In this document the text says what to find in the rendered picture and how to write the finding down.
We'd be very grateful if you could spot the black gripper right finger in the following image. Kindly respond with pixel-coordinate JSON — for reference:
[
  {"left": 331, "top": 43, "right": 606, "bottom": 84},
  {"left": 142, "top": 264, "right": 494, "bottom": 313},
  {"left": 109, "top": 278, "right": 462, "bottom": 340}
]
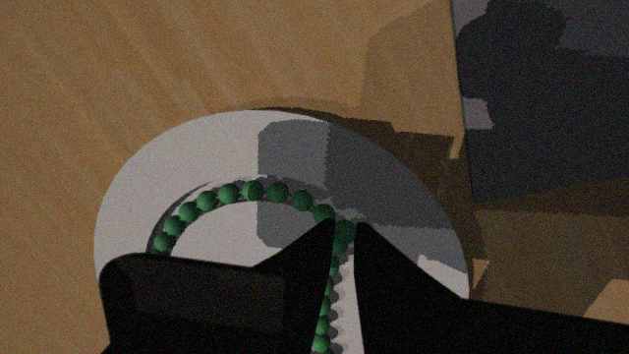
[{"left": 354, "top": 222, "right": 629, "bottom": 354}]

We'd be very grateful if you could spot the grey round bead board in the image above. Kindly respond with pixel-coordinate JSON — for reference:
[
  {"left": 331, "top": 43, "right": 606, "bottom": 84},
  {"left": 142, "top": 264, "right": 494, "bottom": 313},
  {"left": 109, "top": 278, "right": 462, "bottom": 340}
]
[{"left": 93, "top": 109, "right": 470, "bottom": 354}]

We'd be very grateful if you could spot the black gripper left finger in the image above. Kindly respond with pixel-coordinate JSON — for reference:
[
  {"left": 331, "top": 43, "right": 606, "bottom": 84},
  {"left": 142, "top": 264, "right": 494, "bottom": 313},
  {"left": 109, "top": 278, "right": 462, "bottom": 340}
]
[{"left": 98, "top": 218, "right": 335, "bottom": 354}]

